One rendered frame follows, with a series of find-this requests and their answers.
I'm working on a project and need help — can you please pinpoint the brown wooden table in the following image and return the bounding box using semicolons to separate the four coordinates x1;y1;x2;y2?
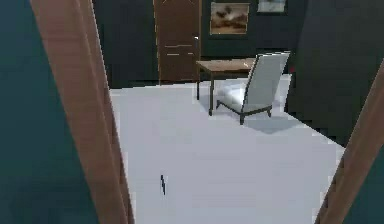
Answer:
195;57;257;117

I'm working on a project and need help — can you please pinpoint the brown wooden room door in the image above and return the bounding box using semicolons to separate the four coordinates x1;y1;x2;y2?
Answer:
152;0;203;84

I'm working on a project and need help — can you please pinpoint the white upholstered chair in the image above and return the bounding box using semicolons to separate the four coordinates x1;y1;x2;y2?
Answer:
215;51;291;126

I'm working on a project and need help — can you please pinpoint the brown framed landscape picture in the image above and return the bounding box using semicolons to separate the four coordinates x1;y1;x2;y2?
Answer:
209;1;251;36

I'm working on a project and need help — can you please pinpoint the pale framed picture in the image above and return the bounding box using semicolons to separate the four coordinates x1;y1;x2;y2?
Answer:
257;0;288;14

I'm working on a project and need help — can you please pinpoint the brown wooden door frame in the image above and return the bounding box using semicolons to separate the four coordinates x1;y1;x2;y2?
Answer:
29;0;384;224

